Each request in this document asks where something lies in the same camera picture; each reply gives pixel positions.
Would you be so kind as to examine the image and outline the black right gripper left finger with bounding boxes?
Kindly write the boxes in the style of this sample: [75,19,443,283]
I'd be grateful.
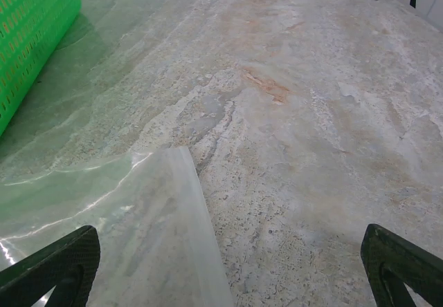
[0,225,101,307]

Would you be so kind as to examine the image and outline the clear zip-top bag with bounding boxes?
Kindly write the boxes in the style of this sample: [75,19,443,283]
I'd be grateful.
[0,146,237,307]

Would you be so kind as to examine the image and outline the green plastic basket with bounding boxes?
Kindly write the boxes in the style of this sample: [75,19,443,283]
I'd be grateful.
[0,0,82,137]

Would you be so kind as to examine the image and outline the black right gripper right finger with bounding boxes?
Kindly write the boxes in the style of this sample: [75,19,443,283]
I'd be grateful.
[361,223,443,307]

